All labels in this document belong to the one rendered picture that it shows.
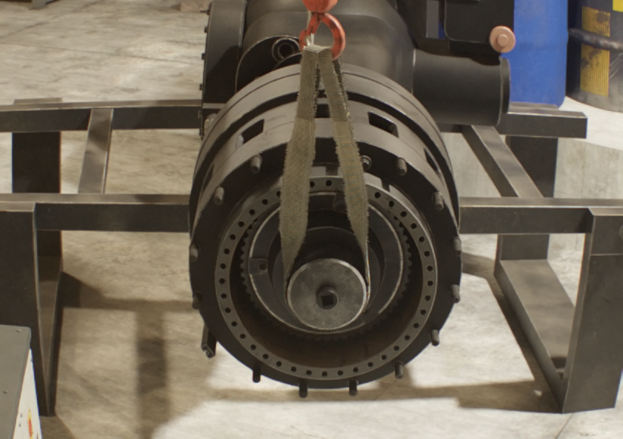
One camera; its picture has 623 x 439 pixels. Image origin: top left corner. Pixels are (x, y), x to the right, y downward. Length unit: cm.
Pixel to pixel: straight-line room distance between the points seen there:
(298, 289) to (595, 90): 327
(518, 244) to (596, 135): 63
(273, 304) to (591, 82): 315
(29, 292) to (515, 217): 133
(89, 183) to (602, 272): 144
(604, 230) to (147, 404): 139
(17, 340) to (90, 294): 236
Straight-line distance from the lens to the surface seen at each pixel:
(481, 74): 412
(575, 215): 394
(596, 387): 412
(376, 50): 365
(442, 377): 433
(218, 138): 298
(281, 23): 386
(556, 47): 556
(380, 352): 279
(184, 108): 465
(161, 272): 501
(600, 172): 530
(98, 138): 434
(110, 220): 378
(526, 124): 481
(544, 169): 496
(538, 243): 505
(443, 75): 410
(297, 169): 262
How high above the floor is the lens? 188
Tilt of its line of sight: 19 degrees down
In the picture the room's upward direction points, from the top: 3 degrees clockwise
